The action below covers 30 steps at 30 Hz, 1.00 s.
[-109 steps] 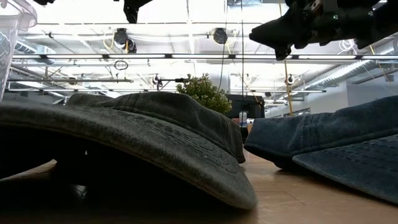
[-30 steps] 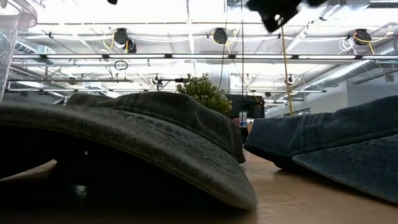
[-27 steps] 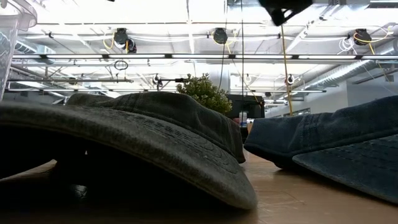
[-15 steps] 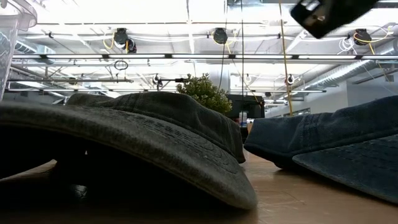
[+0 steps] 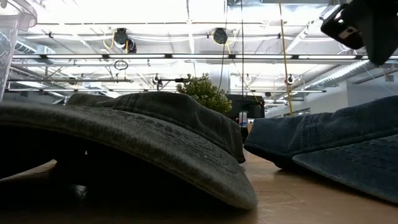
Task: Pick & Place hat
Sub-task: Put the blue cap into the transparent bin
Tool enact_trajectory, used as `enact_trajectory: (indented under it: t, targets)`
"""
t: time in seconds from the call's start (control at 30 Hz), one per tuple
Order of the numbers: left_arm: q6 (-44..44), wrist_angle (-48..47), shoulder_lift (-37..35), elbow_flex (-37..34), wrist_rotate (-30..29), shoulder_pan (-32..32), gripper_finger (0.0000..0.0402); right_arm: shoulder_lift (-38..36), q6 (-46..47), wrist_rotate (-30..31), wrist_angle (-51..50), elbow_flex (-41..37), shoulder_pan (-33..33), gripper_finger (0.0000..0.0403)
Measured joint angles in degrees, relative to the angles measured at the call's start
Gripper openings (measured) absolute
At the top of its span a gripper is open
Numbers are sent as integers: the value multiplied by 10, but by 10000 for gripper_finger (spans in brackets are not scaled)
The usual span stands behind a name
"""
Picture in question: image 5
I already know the blue denim cap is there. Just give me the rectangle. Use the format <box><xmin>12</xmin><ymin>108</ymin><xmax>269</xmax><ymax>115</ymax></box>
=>
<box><xmin>244</xmin><ymin>95</ymin><xmax>398</xmax><ymax>205</ymax></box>

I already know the dark grey cotton cap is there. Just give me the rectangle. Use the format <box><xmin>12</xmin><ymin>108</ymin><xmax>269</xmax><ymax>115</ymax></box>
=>
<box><xmin>0</xmin><ymin>91</ymin><xmax>258</xmax><ymax>211</ymax></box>

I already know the white bottle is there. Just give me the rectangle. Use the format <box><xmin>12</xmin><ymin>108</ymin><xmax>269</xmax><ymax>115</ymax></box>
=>
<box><xmin>238</xmin><ymin>111</ymin><xmax>249</xmax><ymax>129</ymax></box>

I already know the green artificial plant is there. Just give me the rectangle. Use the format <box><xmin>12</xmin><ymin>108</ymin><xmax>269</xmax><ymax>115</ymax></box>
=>
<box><xmin>176</xmin><ymin>73</ymin><xmax>233</xmax><ymax>115</ymax></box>

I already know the long ceiling light strip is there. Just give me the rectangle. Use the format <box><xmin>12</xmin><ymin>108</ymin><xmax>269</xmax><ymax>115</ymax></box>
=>
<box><xmin>12</xmin><ymin>53</ymin><xmax>398</xmax><ymax>60</ymax></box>

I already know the clear plastic bin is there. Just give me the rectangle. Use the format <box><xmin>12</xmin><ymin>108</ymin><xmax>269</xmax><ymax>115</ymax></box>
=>
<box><xmin>0</xmin><ymin>0</ymin><xmax>38</xmax><ymax>101</ymax></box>

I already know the silver ventilation duct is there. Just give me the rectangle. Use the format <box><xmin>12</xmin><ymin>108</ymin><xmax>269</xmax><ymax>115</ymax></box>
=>
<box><xmin>306</xmin><ymin>58</ymin><xmax>379</xmax><ymax>90</ymax></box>

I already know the yellow hanging cable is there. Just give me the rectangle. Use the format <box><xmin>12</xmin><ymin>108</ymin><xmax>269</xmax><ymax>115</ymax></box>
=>
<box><xmin>277</xmin><ymin>0</ymin><xmax>294</xmax><ymax>118</ymax></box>

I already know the thin black hanging cable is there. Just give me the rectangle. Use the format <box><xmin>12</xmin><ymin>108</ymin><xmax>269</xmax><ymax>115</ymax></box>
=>
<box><xmin>240</xmin><ymin>0</ymin><xmax>246</xmax><ymax>113</ymax></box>

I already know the black ceiling cable reel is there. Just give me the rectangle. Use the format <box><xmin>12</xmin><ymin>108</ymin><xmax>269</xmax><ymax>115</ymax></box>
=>
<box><xmin>112</xmin><ymin>27</ymin><xmax>137</xmax><ymax>54</ymax></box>
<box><xmin>212</xmin><ymin>27</ymin><xmax>229</xmax><ymax>45</ymax></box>

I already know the black camera stand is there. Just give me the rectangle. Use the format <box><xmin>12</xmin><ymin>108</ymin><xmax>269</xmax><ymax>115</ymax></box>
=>
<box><xmin>151</xmin><ymin>73</ymin><xmax>188</xmax><ymax>93</ymax></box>

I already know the black hanging cable coil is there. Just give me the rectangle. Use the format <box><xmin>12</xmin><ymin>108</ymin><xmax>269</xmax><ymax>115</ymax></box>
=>
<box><xmin>113</xmin><ymin>59</ymin><xmax>129</xmax><ymax>72</ymax></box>

